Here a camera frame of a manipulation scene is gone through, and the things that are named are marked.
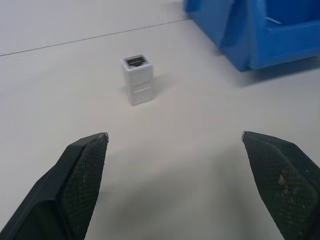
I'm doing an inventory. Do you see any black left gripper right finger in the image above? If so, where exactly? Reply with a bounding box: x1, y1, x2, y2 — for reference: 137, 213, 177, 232
240, 130, 320, 240

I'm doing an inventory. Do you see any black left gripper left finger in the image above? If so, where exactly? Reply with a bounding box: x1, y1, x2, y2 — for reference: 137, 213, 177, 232
0, 132, 110, 240

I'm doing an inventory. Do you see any blue plastic bin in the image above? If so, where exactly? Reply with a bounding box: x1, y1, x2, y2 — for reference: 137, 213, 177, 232
183, 0, 320, 72

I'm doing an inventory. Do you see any white cable coupler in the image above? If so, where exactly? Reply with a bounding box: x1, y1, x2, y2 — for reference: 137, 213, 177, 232
120, 53, 155, 108

